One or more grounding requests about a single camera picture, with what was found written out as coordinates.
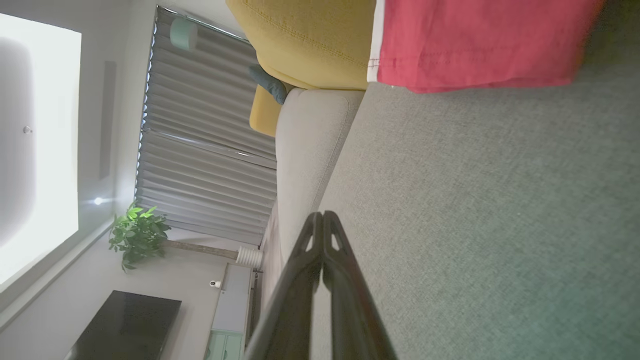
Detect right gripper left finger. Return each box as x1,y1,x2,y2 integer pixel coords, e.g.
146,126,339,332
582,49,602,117
244,211,325,360

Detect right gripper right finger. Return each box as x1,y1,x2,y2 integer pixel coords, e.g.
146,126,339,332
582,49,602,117
322,210,399,360

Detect red and white jersey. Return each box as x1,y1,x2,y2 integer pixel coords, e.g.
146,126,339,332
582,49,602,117
366,0,607,95

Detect grey and mint cabinet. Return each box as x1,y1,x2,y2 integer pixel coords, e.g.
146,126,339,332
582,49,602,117
204,263,255,360

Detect grey sofa back cushion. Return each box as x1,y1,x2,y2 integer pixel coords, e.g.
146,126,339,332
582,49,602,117
274,88,367,263

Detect black flat television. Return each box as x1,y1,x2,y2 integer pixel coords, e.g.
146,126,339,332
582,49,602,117
64,290,183,360

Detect potted green plant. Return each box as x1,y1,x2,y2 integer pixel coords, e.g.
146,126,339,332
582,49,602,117
108,201,264,273

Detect grey fabric sofa seat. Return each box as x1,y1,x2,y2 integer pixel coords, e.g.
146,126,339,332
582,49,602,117
262,0,640,360

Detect grey pleated curtain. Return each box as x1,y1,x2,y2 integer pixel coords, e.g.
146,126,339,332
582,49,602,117
134,5,279,247

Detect small yellow cushion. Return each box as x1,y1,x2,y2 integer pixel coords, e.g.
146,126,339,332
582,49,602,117
248,84,284,138

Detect dark teal cushion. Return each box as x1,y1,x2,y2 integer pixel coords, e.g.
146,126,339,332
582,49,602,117
248,64,290,106

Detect large yellow cushion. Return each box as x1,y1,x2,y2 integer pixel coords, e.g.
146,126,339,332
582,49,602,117
225,0,377,92

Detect mint green cylinder lamp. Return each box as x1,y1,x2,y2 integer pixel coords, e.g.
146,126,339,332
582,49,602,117
169,16,199,52

